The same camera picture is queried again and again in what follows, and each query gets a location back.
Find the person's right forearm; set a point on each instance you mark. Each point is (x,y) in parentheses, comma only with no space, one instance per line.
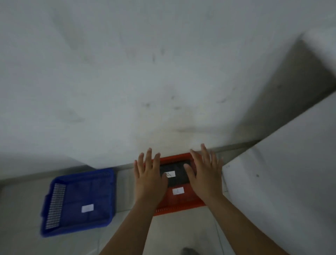
(241,231)

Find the blue plastic basket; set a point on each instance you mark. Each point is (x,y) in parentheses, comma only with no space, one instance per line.
(86,194)

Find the person's left hand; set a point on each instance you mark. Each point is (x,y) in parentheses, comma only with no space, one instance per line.
(149,181)

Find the person's left forearm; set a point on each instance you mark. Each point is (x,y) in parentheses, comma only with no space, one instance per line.
(131,228)

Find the person's right hand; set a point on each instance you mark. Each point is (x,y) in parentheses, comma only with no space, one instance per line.
(207,178)

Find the black package rectangular white label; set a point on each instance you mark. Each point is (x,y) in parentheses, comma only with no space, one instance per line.
(178,169)

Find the red plastic basket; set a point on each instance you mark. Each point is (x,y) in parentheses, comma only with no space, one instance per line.
(181,203)

